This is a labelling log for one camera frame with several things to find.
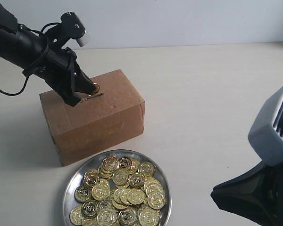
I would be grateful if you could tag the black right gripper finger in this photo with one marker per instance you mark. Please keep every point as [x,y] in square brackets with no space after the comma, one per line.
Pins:
[83,84]

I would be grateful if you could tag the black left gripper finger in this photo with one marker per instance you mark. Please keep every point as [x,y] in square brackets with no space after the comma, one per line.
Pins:
[65,88]

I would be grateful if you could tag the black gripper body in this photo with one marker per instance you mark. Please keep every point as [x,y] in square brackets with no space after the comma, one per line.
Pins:
[59,70]

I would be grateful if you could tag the gold coin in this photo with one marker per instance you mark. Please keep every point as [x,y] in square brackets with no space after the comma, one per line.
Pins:
[97,88]
[90,180]
[76,215]
[125,163]
[137,180]
[120,177]
[89,209]
[128,216]
[82,194]
[106,217]
[136,196]
[148,217]
[100,192]
[147,168]
[156,200]
[110,163]

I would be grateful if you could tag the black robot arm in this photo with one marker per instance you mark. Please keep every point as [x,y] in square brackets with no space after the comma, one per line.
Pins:
[42,53]

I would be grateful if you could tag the brown cardboard slotted box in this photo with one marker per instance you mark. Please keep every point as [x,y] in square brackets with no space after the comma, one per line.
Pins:
[115,114]

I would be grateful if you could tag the round steel plate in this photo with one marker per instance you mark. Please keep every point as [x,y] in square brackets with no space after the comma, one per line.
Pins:
[69,201]

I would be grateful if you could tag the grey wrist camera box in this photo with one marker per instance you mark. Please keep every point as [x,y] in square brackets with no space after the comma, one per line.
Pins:
[70,27]

